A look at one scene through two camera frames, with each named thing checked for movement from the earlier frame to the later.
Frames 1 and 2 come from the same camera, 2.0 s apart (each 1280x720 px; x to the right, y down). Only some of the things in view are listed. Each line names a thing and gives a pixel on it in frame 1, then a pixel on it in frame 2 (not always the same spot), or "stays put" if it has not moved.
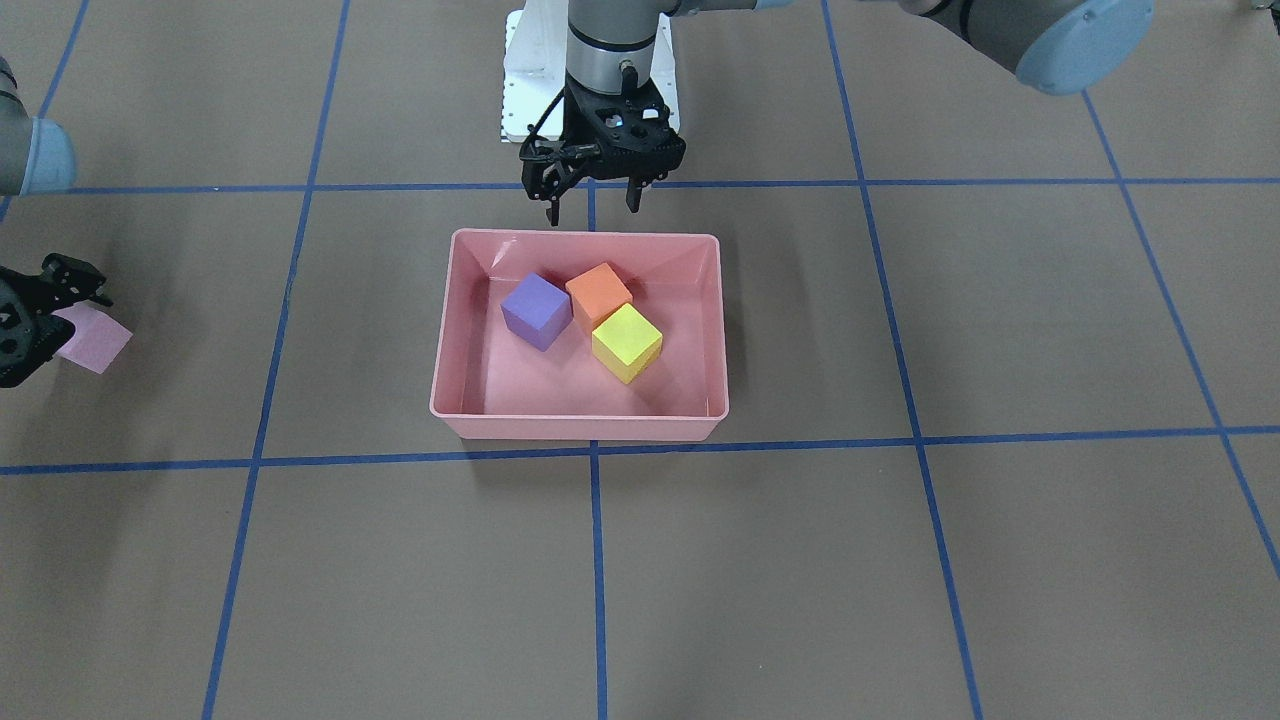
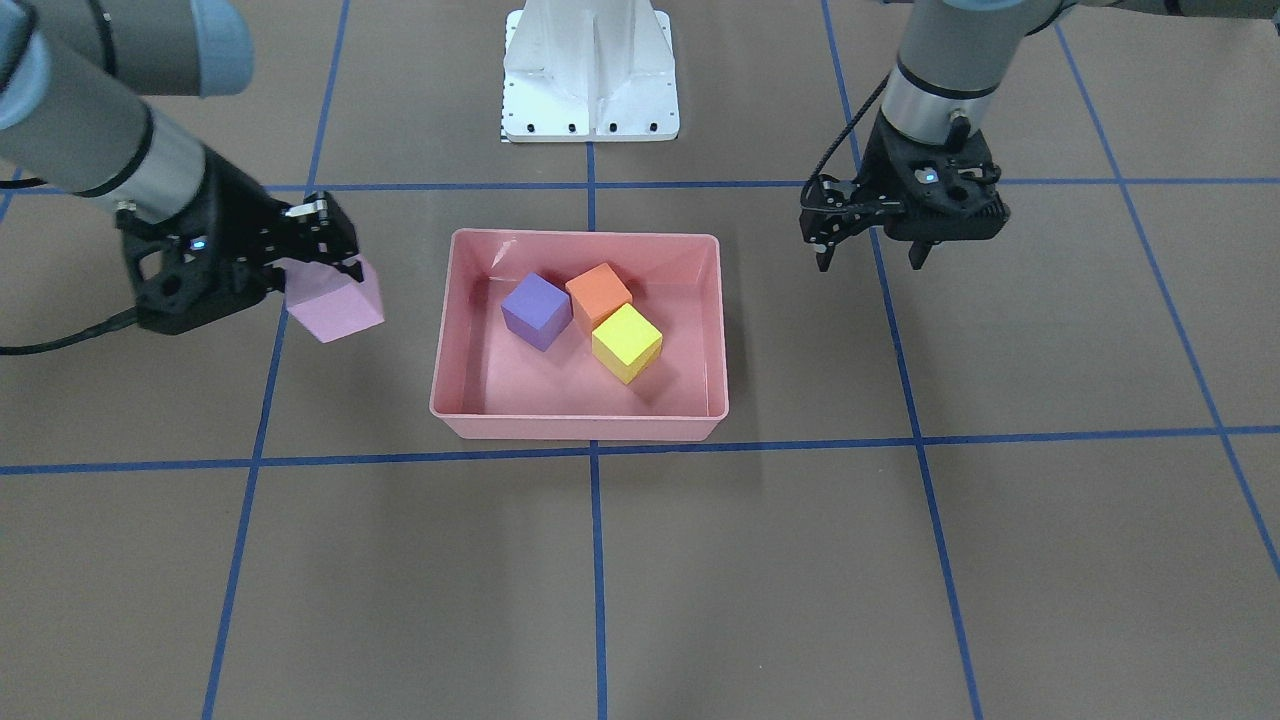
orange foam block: [596, 293] stays put
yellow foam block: [628, 342] stays put
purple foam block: [536, 311] stays put
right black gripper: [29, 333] → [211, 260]
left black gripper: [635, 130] → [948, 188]
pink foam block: [98, 339] → [329, 302]
